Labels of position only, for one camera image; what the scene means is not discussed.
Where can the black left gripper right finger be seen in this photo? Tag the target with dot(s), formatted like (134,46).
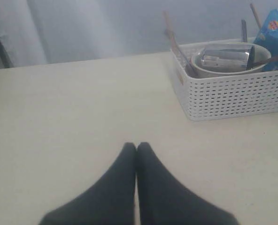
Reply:
(163,200)

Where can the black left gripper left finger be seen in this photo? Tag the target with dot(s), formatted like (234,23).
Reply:
(110,201)

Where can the shiny steel cup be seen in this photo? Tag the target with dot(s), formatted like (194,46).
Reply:
(234,56)

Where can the steel fork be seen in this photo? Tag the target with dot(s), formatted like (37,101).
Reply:
(243,31)

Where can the dark red wooden spoon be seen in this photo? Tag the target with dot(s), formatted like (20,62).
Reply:
(262,62)

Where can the white perforated plastic basket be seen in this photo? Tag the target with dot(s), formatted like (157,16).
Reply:
(225,96)

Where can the wooden chopstick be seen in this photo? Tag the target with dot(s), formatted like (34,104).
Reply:
(174,45)
(256,15)

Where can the cream ceramic bowl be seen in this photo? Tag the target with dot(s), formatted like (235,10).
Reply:
(261,53)

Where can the blue chips bag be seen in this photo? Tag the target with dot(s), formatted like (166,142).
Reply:
(267,36)

